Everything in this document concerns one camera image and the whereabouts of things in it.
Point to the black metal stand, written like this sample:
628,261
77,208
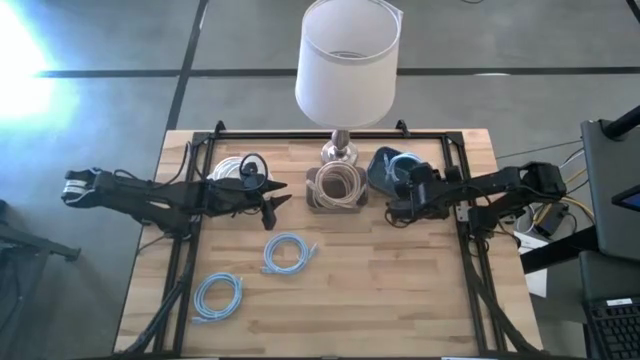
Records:
30,242

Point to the clear smoky plastic bin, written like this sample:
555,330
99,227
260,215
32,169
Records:
361,205

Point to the black desk bar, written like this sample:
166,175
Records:
555,252

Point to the small black screen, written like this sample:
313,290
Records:
630,200

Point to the black power adapter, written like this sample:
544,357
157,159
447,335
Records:
549,223

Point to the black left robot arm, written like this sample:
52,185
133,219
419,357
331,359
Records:
140,192

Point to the table lamp white shade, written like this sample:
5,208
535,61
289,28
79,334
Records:
345,95

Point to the white plastic bin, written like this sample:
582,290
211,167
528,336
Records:
270,175

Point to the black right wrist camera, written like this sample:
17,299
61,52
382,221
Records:
422,172

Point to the black pole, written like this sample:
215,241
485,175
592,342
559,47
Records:
622,125

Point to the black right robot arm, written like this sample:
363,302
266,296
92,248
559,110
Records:
500,182

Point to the black aluminium rig frame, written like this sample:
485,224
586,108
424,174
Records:
325,135

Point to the laptop with black keyboard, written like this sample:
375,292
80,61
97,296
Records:
615,330

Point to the white paper sheet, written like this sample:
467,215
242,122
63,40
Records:
537,285

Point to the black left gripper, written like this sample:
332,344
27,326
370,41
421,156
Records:
230,197

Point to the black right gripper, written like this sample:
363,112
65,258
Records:
425,200

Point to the teal plastic bin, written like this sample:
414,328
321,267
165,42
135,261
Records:
375,170

